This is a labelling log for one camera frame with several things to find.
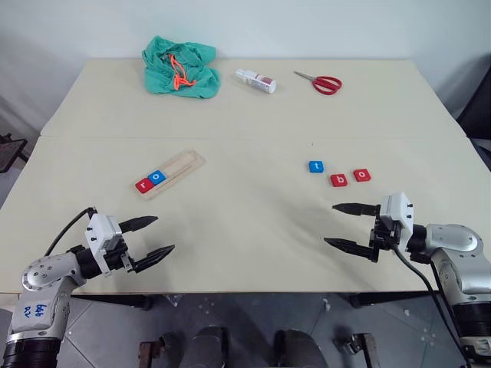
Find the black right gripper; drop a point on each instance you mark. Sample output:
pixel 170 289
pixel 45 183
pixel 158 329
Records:
pixel 383 235

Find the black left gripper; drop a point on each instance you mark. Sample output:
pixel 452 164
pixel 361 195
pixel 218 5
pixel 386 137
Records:
pixel 115 258

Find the red letter tile b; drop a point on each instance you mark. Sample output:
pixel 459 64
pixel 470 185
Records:
pixel 340 180

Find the red letter tile o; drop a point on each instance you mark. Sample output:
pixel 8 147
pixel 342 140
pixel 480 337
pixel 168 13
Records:
pixel 362 175

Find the red letter tile r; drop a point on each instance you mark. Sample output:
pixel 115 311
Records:
pixel 144 186

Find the blue letter tile o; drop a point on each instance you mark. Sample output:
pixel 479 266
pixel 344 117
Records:
pixel 157 177

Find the blue letter tile t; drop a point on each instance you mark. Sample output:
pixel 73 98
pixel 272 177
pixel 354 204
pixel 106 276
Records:
pixel 317 167

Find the wooden letter tile tray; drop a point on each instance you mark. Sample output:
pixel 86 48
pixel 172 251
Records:
pixel 184 165

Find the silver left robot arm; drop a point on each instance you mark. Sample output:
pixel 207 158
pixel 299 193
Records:
pixel 42 272

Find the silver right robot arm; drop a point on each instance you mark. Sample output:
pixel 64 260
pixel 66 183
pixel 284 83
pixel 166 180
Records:
pixel 452 245

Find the black table crossbar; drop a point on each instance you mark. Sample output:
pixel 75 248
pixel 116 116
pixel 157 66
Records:
pixel 383 298

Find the dark rounded shape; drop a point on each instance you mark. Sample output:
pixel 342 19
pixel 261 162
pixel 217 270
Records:
pixel 297 350
pixel 209 347

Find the dark side furniture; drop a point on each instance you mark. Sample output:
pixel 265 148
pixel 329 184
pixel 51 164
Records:
pixel 11 151

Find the dark chair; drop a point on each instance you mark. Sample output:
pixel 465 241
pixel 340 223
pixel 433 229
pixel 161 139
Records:
pixel 477 111

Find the white spray bottle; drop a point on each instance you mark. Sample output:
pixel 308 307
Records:
pixel 256 81

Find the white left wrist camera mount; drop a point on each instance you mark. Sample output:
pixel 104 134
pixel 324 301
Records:
pixel 101 234

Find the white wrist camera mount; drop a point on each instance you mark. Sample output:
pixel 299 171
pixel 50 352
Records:
pixel 399 214
pixel 101 234

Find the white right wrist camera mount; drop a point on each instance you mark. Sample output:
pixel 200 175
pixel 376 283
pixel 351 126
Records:
pixel 399 214

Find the brown metal bracket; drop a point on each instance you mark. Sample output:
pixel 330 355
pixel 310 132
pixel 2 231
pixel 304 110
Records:
pixel 147 354
pixel 364 347

